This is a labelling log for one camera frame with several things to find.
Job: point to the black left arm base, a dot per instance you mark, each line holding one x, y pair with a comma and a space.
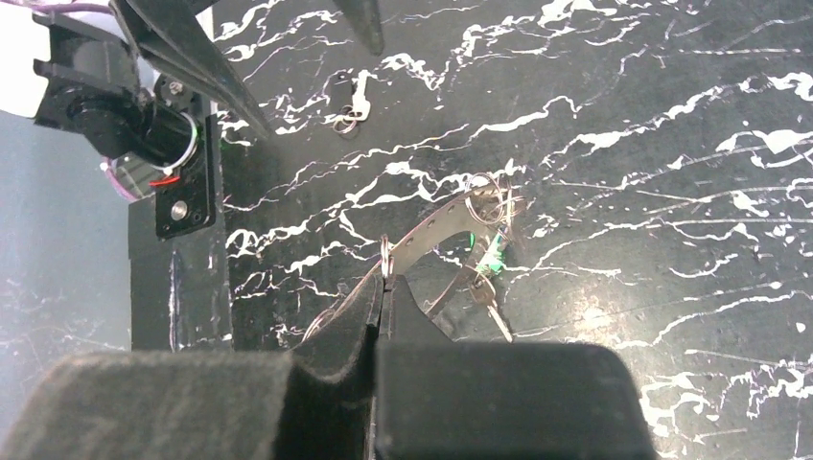
179, 292

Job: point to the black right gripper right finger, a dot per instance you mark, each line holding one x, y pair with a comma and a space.
440, 399

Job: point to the black key fob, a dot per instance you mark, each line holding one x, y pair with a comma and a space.
348, 101

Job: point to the green key tag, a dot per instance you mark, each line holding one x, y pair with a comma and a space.
491, 263

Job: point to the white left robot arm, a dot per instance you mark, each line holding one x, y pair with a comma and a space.
94, 88

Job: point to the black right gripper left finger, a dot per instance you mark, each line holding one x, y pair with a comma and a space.
310, 402

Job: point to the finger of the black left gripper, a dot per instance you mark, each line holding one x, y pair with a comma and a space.
364, 18
168, 36

